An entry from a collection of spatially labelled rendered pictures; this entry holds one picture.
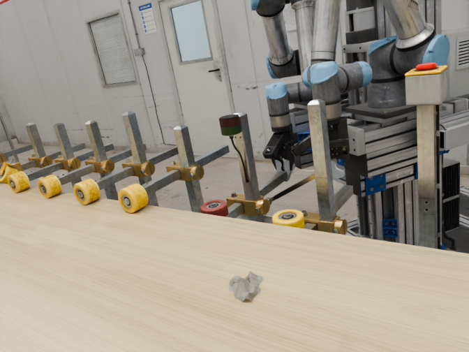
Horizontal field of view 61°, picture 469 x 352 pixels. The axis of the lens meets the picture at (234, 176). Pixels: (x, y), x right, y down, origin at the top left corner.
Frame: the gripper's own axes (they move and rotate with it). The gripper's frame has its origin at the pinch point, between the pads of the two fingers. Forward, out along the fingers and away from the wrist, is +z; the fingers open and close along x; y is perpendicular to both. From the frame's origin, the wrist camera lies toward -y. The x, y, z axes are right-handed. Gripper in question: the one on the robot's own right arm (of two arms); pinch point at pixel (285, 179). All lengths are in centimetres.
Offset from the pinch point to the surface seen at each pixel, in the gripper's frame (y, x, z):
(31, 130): -29, 119, -28
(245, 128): -27.9, -5.8, -27.5
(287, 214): -42, -25, -9
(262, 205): -29.6, -8.5, -3.3
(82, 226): -65, 33, -8
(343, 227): -28.4, -33.6, 1.0
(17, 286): -92, 20, -8
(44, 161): -29, 116, -13
